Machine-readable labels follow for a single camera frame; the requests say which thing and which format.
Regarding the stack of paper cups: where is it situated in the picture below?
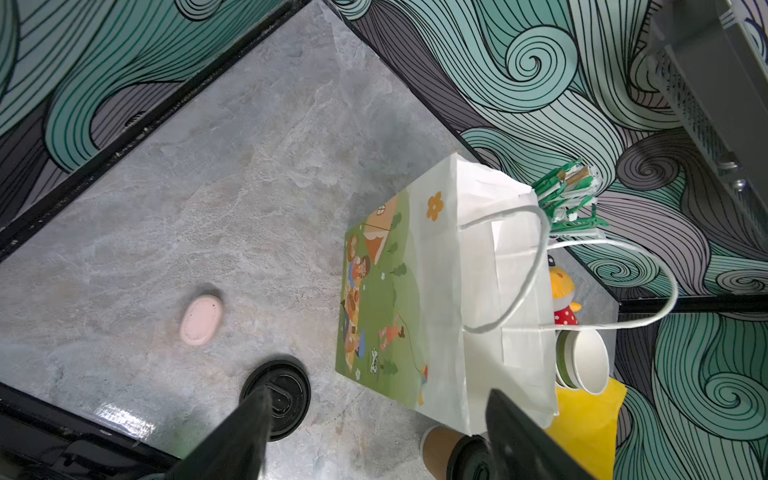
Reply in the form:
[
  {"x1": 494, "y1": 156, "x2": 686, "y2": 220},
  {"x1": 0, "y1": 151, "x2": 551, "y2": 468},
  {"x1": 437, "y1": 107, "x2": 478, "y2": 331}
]
[{"x1": 555, "y1": 329, "x2": 610, "y2": 395}]

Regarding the pink small object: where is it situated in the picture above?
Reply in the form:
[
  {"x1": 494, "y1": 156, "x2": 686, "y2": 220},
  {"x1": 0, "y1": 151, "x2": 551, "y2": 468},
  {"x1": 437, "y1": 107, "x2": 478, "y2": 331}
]
[{"x1": 179, "y1": 294, "x2": 224, "y2": 346}]

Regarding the white paper bag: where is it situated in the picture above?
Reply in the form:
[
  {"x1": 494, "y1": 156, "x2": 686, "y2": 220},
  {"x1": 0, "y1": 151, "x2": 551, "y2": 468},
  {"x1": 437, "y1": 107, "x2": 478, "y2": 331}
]
[{"x1": 335, "y1": 154, "x2": 562, "y2": 435}]

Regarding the black wall shelf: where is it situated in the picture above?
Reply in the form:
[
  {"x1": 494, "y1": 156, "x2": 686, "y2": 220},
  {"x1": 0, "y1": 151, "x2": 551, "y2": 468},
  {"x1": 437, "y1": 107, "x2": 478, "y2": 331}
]
[{"x1": 647, "y1": 1, "x2": 767, "y2": 234}]

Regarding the stack of black lids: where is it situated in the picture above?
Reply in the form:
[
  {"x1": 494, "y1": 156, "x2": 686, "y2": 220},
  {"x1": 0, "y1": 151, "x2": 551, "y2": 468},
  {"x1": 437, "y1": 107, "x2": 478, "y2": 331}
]
[{"x1": 239, "y1": 354, "x2": 311, "y2": 442}]

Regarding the yellow plush toy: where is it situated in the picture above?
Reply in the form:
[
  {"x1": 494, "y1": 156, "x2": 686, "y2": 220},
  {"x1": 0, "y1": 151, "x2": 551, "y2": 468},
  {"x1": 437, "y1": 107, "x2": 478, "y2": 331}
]
[{"x1": 548, "y1": 256, "x2": 582, "y2": 326}]

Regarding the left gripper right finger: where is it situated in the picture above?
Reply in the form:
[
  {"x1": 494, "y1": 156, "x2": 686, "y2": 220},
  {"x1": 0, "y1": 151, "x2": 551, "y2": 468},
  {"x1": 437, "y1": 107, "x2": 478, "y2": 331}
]
[{"x1": 485, "y1": 389, "x2": 593, "y2": 480}]

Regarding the brown paper coffee cup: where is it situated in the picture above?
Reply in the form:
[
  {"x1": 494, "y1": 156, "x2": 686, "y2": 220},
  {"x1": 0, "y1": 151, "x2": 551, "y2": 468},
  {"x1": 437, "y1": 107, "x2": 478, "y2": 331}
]
[{"x1": 420, "y1": 425, "x2": 465, "y2": 480}]

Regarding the wrapped straws bundle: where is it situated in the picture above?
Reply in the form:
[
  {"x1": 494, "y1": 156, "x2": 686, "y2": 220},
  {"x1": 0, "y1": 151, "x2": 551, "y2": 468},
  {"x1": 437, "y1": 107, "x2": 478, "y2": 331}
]
[{"x1": 532, "y1": 160, "x2": 609, "y2": 238}]

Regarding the yellow napkin stack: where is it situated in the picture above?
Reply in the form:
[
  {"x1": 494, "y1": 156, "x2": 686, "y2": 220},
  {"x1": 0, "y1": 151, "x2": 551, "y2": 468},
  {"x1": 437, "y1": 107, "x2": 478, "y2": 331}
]
[{"x1": 546, "y1": 378, "x2": 627, "y2": 479}]

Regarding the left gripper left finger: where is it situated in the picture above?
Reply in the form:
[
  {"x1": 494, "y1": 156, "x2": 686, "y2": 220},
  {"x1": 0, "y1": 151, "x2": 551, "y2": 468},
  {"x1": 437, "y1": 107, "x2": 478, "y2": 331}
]
[{"x1": 164, "y1": 387, "x2": 272, "y2": 479}]

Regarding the black cup lid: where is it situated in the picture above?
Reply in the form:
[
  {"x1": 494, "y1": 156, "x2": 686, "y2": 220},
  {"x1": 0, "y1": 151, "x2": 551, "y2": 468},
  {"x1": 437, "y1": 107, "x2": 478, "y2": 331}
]
[{"x1": 446, "y1": 435, "x2": 498, "y2": 480}]

